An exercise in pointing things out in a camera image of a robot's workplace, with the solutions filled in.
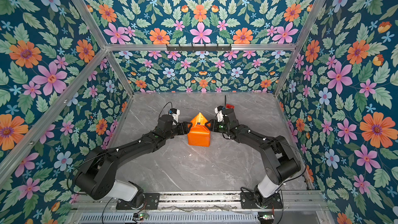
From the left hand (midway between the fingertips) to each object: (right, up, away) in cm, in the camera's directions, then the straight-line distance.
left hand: (190, 121), depth 86 cm
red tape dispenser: (+25, +8, +23) cm, 35 cm away
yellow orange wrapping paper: (+5, -7, -2) cm, 9 cm away
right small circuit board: (+37, -43, -15) cm, 59 cm away
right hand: (+10, -2, +3) cm, 11 cm away
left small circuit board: (-22, -43, -15) cm, 50 cm away
